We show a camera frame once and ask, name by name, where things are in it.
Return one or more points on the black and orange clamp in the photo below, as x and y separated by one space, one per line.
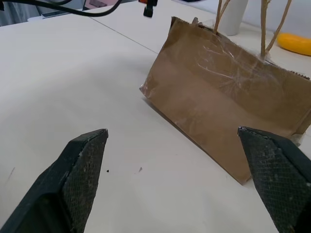
148 8

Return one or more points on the white cylindrical cup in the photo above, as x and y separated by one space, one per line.
230 17

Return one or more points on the silver laptop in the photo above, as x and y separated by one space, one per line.
73 7

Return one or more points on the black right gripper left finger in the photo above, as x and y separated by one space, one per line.
73 184

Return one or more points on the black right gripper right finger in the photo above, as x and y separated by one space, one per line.
277 179

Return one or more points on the yellow banana-shaped object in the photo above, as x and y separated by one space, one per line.
295 43

